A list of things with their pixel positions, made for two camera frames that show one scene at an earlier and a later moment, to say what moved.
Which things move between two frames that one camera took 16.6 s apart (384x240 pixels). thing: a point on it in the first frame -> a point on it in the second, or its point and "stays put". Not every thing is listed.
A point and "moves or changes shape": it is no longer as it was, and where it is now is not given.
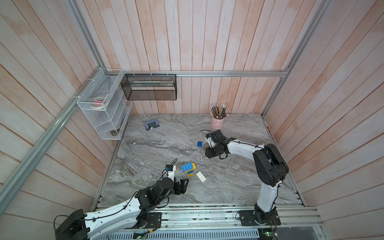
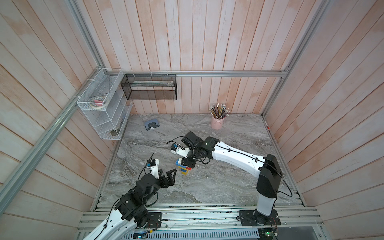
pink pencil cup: (216, 123) stays put
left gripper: (183, 188) -> (165, 184)
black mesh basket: (150, 87) stays put
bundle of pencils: (219, 111) stays put
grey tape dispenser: (149, 125) stays put
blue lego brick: (187, 167) moves or changes shape
